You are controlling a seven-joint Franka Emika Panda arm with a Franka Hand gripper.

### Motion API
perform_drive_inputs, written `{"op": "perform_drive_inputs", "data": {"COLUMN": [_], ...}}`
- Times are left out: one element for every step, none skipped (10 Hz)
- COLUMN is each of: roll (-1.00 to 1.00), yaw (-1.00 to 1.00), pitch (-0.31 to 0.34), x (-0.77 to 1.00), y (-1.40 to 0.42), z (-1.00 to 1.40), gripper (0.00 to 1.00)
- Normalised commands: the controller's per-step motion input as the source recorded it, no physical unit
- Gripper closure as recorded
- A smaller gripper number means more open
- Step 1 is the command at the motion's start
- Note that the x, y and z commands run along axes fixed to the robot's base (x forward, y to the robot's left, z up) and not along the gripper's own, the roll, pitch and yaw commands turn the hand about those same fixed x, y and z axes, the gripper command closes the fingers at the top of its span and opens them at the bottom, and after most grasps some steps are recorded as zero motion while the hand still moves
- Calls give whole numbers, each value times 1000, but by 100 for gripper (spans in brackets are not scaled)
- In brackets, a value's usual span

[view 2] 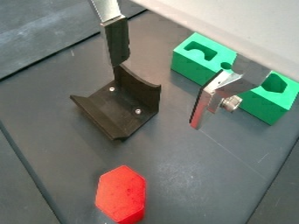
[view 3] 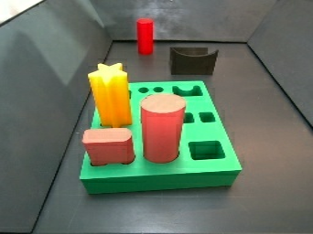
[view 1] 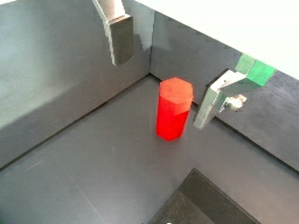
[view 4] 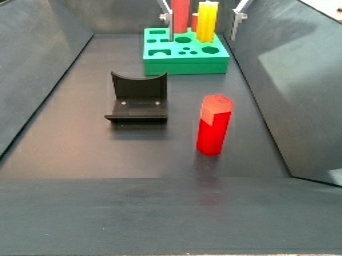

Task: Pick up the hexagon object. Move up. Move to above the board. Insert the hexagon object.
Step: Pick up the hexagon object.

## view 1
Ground green shape board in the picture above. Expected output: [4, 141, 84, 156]
[235, 54, 276, 87]

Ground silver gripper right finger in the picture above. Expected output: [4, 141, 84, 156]
[193, 70, 259, 130]

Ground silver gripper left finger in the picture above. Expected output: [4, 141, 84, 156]
[92, 0, 133, 66]

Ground red hexagon peg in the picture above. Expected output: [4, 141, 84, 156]
[156, 77, 193, 141]

